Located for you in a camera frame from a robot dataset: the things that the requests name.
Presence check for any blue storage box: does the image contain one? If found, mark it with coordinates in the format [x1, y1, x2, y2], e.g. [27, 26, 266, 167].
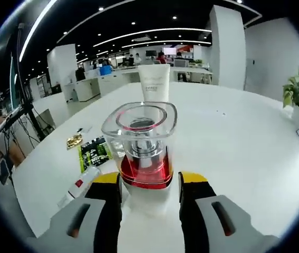
[99, 65, 113, 76]

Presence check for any tilted work board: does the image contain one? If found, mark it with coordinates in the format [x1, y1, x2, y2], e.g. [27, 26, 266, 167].
[0, 103, 34, 150]

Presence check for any green black skincare packet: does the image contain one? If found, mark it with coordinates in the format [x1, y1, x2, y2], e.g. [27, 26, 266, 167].
[77, 135, 113, 175]

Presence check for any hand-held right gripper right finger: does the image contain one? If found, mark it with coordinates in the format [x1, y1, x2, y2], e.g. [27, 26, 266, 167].
[178, 170, 266, 253]

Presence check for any long white office desk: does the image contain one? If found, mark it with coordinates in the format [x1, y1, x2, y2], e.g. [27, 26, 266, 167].
[64, 64, 214, 103]

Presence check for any black monitor stand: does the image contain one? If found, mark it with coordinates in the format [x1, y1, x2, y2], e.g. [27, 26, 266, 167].
[16, 23, 47, 144]

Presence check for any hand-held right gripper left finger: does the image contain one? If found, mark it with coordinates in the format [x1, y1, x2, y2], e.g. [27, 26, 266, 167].
[49, 172, 124, 253]

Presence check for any gold skincare sachet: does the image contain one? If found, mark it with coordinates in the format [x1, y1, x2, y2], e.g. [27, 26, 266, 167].
[65, 132, 83, 151]

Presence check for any white red-label skincare bottle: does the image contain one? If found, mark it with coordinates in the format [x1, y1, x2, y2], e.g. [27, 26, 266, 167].
[57, 165, 101, 209]

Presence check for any white skincare tube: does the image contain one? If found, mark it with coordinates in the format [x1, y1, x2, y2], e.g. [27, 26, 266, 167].
[137, 63, 171, 106]

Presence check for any white low cabinet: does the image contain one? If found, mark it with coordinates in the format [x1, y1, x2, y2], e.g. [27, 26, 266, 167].
[33, 92, 70, 132]

